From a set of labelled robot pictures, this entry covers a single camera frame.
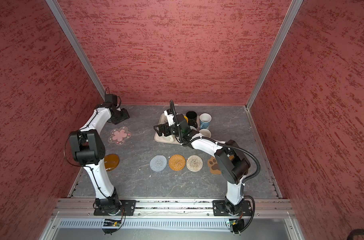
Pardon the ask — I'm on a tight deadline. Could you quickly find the pink flower coaster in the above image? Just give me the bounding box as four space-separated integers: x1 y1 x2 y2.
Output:
108 127 132 146

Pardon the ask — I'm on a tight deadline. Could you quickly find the brown woven rattan coaster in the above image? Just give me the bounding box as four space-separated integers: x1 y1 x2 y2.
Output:
169 155 186 171

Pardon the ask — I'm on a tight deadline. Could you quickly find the grey round coaster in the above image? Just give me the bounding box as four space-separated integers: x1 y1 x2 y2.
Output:
150 155 168 172

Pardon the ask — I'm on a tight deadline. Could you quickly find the beige woven spiral coaster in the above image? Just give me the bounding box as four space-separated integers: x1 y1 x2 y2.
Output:
186 155 203 172

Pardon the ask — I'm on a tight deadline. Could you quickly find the brown paw coaster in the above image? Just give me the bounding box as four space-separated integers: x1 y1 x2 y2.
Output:
208 157 222 175

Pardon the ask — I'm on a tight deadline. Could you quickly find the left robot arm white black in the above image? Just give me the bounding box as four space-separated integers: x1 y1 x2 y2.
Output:
66 102 130 216

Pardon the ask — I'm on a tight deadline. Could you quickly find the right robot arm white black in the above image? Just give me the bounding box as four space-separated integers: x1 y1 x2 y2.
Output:
153 114 261 216

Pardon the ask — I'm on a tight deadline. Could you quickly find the amber round coaster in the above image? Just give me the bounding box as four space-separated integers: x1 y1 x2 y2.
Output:
104 154 120 172

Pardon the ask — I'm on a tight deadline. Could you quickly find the beige serving tray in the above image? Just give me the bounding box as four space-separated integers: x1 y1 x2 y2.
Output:
155 113 200 144

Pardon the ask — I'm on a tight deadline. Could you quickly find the black mug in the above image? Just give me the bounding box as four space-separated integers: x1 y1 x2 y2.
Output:
186 111 198 128

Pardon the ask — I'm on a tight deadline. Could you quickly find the white mug right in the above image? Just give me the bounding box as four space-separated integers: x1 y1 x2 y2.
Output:
199 129 212 138

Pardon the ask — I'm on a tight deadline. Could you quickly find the light blue mug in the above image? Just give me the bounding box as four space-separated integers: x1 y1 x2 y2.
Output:
199 113 212 130

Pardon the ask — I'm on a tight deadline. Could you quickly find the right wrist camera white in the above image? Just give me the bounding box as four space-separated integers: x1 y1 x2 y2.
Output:
164 100 177 126

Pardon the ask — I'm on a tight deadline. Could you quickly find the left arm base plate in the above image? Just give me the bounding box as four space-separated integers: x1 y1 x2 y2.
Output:
93 199 137 217

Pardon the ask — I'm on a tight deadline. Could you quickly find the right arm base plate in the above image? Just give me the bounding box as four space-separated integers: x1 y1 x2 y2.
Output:
212 200 253 217

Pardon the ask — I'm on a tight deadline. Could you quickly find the aluminium mounting rail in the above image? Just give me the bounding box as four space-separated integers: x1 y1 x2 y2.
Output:
51 198 297 219

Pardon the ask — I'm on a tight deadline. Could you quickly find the black cable bottom right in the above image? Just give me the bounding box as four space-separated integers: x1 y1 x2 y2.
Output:
346 228 364 240

